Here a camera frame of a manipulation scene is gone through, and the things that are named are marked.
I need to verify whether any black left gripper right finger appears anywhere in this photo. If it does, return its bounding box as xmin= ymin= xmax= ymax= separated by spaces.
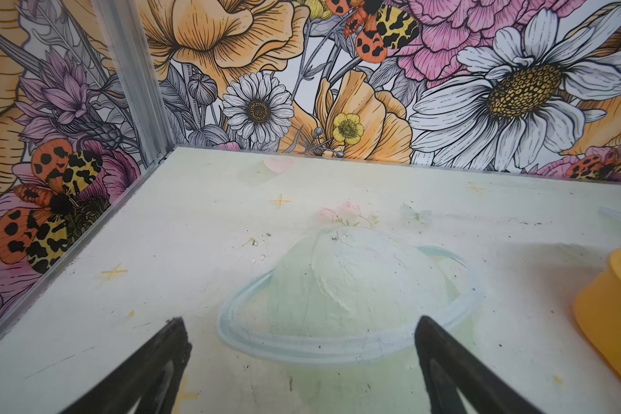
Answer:
xmin=414 ymin=316 xmax=540 ymax=413

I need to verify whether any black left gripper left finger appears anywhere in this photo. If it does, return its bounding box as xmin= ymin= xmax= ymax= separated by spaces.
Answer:
xmin=63 ymin=317 xmax=193 ymax=413

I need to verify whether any yellow plastic bin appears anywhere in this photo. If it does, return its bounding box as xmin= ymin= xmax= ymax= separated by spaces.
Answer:
xmin=573 ymin=249 xmax=621 ymax=378

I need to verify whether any left aluminium corner post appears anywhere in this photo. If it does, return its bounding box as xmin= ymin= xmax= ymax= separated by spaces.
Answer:
xmin=92 ymin=1 xmax=174 ymax=167

